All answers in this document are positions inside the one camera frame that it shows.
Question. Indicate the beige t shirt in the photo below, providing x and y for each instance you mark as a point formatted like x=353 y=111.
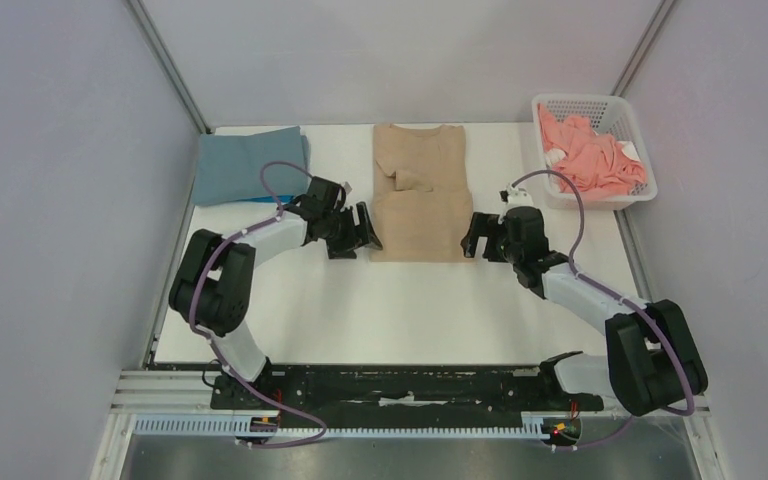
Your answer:
x=422 y=205

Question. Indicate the right aluminium frame rail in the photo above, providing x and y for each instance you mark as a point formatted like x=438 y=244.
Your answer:
x=647 y=39

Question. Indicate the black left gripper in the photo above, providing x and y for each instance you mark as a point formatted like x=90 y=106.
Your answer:
x=360 y=234

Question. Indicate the pink t shirt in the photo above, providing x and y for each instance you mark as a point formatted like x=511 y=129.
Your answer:
x=593 y=163

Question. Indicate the aluminium frame rail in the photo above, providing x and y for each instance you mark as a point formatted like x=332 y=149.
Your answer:
x=647 y=39
x=167 y=64

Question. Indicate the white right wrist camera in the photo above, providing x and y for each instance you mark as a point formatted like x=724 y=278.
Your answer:
x=516 y=197

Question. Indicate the folded grey-blue t shirt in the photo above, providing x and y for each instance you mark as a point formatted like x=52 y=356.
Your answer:
x=234 y=168

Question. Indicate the white plastic basket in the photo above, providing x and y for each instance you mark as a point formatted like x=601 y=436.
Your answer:
x=608 y=114

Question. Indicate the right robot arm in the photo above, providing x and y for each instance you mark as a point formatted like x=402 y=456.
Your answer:
x=651 y=361

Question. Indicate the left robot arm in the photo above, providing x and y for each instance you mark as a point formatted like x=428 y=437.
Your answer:
x=212 y=287

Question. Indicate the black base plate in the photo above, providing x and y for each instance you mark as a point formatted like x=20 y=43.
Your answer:
x=401 y=396

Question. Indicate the left aluminium frame rail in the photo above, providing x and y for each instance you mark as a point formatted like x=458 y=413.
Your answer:
x=167 y=64

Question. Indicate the white slotted cable duct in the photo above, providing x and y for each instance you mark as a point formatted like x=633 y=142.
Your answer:
x=243 y=426

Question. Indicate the white garment in basket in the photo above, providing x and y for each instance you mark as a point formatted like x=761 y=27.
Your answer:
x=628 y=148

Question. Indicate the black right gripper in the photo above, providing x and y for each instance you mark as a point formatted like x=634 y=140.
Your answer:
x=490 y=232

